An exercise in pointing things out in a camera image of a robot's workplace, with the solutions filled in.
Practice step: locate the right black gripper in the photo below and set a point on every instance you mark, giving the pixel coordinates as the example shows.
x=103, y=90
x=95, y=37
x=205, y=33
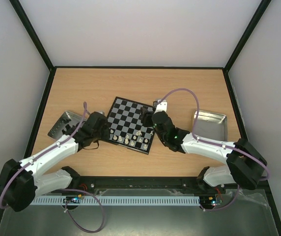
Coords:
x=147, y=118

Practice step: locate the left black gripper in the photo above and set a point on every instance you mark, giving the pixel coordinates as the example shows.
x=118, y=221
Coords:
x=106, y=134

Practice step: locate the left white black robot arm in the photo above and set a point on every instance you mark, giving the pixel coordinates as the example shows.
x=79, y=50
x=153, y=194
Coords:
x=38, y=164

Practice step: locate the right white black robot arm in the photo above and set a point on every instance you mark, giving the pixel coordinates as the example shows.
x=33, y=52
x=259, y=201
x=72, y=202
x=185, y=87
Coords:
x=242, y=163

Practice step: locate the pile of black chess pieces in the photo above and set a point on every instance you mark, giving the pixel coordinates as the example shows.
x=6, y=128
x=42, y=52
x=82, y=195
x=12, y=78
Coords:
x=66, y=126

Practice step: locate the black and grey chessboard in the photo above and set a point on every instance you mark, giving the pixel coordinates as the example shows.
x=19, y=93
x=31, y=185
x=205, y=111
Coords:
x=124, y=119

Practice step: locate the left metal tray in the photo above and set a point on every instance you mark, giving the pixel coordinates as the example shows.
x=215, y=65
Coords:
x=55, y=131

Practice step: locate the metal tray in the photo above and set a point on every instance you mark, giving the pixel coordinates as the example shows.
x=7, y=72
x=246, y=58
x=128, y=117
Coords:
x=55, y=131
x=211, y=125

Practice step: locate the right metal tray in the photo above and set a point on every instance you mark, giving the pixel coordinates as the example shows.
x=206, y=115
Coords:
x=211, y=125

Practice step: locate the black aluminium frame rail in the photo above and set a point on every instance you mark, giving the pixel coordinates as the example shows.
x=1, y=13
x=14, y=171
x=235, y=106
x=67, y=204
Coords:
x=140, y=183

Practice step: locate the light blue cable duct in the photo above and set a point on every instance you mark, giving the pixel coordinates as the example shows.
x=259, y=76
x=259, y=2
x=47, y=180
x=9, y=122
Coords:
x=117, y=201

